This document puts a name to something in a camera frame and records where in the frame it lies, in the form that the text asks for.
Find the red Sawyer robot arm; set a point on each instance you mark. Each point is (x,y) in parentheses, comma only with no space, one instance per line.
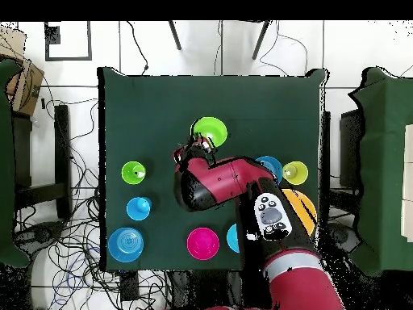
(226,180)

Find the pink plastic bowl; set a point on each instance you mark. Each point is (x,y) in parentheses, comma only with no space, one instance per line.
(203,243)

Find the blue plastic bowl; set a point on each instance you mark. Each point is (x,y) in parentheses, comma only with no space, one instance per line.
(125,245)
(274,164)

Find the white box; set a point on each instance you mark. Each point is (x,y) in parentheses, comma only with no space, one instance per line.
(408,193)

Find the black equipment cabinet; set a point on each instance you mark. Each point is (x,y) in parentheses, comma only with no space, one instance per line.
(350,145)

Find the yellow plastic cup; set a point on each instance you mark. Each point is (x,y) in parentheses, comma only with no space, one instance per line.
(300,176)

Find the black power adapter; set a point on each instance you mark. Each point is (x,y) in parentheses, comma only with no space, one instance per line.
(129,287)

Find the cyan plastic bowl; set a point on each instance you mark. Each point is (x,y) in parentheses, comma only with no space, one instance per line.
(232,239)

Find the black knobbed floor stand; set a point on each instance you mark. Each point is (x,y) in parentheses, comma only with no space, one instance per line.
(43,233)

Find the dark green tablecloth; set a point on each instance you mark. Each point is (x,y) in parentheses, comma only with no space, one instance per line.
(145,97)

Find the black bench frame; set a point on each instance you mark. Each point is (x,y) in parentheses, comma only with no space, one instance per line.
(62,145)

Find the green cloth side table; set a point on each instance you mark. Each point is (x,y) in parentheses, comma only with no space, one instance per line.
(5,161)
(384,161)

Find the blue plastic cup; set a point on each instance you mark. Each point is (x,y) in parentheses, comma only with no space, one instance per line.
(137,210)

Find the green plastic cup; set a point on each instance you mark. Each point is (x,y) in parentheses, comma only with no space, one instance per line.
(129,174)

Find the black floor frame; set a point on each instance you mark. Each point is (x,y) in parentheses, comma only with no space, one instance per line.
(67,58)

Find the black tripod leg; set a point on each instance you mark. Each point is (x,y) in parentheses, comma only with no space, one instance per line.
(175,37)
(260,40)

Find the brown cardboard box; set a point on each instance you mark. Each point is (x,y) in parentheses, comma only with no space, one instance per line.
(27,87)

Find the grey floor stand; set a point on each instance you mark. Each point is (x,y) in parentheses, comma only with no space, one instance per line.
(338,235)

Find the pale cardboard box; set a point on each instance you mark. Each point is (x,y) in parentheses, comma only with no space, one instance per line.
(11,45)

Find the large orange plastic bowl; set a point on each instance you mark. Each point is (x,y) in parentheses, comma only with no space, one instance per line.
(295,197)

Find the green plastic bowl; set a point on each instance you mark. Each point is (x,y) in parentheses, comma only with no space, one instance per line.
(211,129)

